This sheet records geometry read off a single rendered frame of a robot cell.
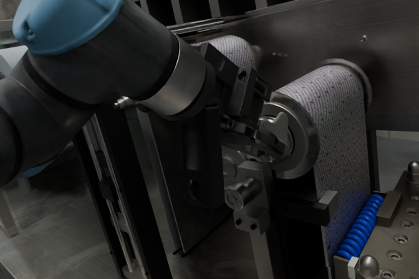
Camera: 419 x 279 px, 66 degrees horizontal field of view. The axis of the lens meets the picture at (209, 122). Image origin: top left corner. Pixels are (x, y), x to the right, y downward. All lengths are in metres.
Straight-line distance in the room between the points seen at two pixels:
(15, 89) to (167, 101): 0.12
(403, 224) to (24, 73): 0.64
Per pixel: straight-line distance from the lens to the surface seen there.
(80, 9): 0.25
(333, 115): 0.56
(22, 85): 0.29
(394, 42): 0.76
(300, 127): 0.48
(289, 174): 0.53
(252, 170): 0.53
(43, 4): 0.25
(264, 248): 0.59
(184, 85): 0.29
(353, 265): 0.57
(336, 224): 0.61
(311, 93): 0.54
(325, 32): 0.80
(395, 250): 0.64
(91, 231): 1.15
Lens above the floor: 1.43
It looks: 16 degrees down
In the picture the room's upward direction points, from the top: 12 degrees counter-clockwise
